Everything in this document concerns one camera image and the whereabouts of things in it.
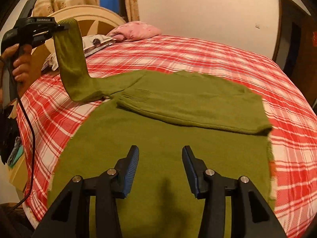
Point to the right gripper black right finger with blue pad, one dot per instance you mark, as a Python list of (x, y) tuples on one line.
[(251, 215)]

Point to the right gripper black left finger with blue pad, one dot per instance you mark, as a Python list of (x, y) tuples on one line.
[(68, 216)]

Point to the olive green knit sweater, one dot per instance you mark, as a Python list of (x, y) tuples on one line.
[(223, 122)]

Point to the person's left hand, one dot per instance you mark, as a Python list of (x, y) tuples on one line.
[(22, 66)]

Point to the white patterned pillow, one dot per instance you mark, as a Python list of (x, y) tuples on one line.
[(91, 44)]

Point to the cream round wooden headboard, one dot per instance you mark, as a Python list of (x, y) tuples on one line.
[(92, 20)]

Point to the red white plaid bedspread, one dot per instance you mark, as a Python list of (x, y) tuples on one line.
[(52, 118)]

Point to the pink pillow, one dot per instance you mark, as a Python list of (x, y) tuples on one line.
[(134, 31)]

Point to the beige patterned curtain right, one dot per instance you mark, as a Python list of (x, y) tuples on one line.
[(132, 10)]

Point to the dark wooden door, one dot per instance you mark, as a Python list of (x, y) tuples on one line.
[(295, 50)]

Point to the white wall switch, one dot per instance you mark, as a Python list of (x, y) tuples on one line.
[(257, 26)]

